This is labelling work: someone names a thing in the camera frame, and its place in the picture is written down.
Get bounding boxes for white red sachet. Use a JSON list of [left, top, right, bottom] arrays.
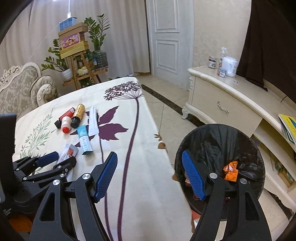
[[57, 144, 78, 164]]

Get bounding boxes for blue white tube box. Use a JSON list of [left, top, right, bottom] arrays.
[[77, 125, 93, 155]]

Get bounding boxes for orange snack wrapper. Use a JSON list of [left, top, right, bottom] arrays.
[[223, 161, 238, 182]]

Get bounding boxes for red bottle black cap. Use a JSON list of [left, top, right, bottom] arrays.
[[54, 108, 75, 129]]

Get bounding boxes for white bottle red cap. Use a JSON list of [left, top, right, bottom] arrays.
[[61, 117, 71, 134]]

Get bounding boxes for white paper strip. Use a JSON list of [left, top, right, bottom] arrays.
[[88, 106, 99, 137]]

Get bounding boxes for gold bottle black cap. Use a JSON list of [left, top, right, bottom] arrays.
[[70, 104, 85, 128]]

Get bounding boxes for black lined trash bin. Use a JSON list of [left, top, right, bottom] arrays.
[[175, 124, 265, 214]]

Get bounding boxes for cream ornate sofa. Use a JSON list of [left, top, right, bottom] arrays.
[[0, 62, 59, 118]]

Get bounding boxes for floral cream tablecloth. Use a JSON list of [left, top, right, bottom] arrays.
[[13, 77, 192, 240]]

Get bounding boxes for wooden plant stand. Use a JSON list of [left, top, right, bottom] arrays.
[[62, 49, 108, 90]]

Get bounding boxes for potted plant white pot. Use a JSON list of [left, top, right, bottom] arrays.
[[41, 39, 73, 82]]

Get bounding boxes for yellow blue book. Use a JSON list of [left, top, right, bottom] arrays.
[[278, 114, 296, 145]]

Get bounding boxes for cream TV cabinet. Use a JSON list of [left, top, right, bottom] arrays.
[[182, 66, 295, 210]]

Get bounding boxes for stacked gift boxes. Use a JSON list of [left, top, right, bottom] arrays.
[[58, 16, 89, 59]]

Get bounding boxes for small tin can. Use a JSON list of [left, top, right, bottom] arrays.
[[217, 68, 227, 78]]

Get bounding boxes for tall plant dark pot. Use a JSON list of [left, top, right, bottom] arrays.
[[84, 14, 110, 69]]

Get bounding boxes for white plastic jug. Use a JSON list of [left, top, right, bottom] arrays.
[[222, 56, 238, 77]]

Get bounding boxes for small dark jar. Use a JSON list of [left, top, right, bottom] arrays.
[[208, 56, 217, 69]]

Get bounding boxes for white spray bottle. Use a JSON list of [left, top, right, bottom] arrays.
[[219, 47, 227, 68]]

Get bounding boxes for dark cloth covered TV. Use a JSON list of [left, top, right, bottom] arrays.
[[237, 1, 295, 101]]

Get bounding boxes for white panel door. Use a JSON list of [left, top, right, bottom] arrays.
[[145, 0, 194, 90]]

